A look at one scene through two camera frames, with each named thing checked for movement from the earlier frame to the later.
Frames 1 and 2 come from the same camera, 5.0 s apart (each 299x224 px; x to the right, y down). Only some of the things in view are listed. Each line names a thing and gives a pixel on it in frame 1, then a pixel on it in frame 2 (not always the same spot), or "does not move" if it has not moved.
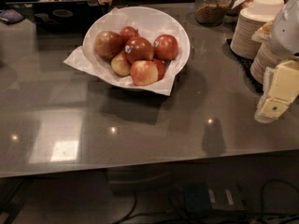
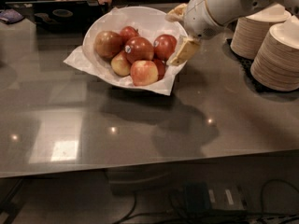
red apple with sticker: x=165 y=47 does not move
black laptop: x=63 y=16 does not move
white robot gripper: x=286 y=32 -> x=199 y=18
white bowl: x=149 y=23 does not move
